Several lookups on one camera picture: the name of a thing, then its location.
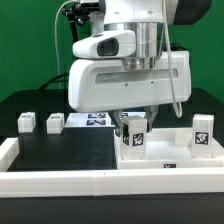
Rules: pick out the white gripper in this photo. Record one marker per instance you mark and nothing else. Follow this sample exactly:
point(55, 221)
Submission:
point(104, 85)

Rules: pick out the white square tabletop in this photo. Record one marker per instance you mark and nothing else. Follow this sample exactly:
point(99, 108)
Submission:
point(170, 148)

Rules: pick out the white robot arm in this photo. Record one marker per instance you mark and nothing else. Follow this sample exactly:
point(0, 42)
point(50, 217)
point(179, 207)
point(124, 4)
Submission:
point(128, 62)

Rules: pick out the white AprilTag base sheet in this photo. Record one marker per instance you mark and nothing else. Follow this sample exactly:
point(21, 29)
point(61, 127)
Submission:
point(98, 119)

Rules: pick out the white U-shaped obstacle fence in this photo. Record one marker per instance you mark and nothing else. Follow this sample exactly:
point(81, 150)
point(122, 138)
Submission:
point(103, 182)

